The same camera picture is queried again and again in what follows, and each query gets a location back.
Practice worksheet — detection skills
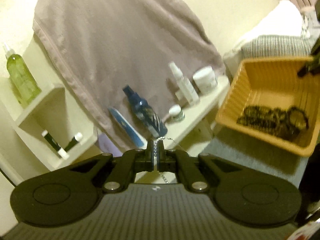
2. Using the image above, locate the black wrist band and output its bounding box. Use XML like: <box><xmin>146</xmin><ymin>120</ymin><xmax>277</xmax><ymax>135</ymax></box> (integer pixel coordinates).
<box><xmin>279</xmin><ymin>106</ymin><xmax>309</xmax><ymax>141</ymax></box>

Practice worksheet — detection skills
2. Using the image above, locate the orange plastic tray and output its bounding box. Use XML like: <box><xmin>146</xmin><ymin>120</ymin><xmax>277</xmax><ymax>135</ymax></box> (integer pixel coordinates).
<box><xmin>215</xmin><ymin>56</ymin><xmax>319</xmax><ymax>157</ymax></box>

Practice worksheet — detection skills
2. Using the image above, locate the lavender tube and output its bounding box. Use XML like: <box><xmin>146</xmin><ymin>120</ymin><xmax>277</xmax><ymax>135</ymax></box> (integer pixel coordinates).
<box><xmin>96</xmin><ymin>133</ymin><xmax>123</xmax><ymax>157</ymax></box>

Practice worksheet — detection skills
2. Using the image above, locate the white blue tube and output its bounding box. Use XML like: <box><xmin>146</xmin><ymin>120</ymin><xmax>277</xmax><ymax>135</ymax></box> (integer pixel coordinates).
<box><xmin>108</xmin><ymin>107</ymin><xmax>146</xmax><ymax>148</ymax></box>

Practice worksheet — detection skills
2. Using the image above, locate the grey fluffy mat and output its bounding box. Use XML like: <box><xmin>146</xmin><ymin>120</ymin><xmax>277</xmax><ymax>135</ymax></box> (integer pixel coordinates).
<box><xmin>202</xmin><ymin>137</ymin><xmax>309</xmax><ymax>187</ymax></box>

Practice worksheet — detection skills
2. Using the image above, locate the grey woven pillow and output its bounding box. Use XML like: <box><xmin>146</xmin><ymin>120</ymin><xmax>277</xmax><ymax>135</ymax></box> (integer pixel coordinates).
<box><xmin>241</xmin><ymin>35</ymin><xmax>312</xmax><ymax>59</ymax></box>

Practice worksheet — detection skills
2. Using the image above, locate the white quilted pillow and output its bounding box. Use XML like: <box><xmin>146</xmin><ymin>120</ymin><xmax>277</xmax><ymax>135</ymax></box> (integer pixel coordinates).
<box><xmin>223</xmin><ymin>0</ymin><xmax>310</xmax><ymax>77</ymax></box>

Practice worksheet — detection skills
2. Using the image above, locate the small green label jar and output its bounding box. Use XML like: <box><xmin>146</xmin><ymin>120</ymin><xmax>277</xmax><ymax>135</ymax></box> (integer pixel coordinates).
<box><xmin>169</xmin><ymin>105</ymin><xmax>185</xmax><ymax>121</ymax></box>

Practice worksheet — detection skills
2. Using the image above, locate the black white small tube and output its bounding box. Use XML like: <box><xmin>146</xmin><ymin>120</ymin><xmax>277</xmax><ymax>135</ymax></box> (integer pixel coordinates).
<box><xmin>41</xmin><ymin>129</ymin><xmax>69</xmax><ymax>160</ymax></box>

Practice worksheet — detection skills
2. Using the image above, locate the dark blue spray bottle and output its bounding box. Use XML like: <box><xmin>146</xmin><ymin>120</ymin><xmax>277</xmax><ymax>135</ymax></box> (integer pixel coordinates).
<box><xmin>123</xmin><ymin>85</ymin><xmax>168</xmax><ymax>138</ymax></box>

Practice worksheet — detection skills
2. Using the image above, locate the clear spray bottle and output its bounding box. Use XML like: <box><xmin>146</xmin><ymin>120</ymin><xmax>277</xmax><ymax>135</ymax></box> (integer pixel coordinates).
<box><xmin>169</xmin><ymin>62</ymin><xmax>200</xmax><ymax>106</ymax></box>

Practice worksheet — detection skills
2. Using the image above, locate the white cream jar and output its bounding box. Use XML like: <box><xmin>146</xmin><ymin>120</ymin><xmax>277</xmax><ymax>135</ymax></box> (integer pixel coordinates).
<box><xmin>193</xmin><ymin>66</ymin><xmax>217</xmax><ymax>94</ymax></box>

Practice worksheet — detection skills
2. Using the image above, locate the cream wooden shelf unit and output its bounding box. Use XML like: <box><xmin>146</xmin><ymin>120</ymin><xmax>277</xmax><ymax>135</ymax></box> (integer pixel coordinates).
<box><xmin>1</xmin><ymin>35</ymin><xmax>225</xmax><ymax>178</ymax></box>

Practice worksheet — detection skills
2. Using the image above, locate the green liquid bottle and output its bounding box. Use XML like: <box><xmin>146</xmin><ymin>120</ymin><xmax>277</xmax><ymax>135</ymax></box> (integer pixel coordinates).
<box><xmin>3</xmin><ymin>46</ymin><xmax>42</xmax><ymax>107</ymax></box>

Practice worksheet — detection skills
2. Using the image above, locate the pink hanging towel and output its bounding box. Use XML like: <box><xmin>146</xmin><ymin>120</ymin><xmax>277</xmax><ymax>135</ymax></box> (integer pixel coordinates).
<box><xmin>33</xmin><ymin>0</ymin><xmax>226</xmax><ymax>151</ymax></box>

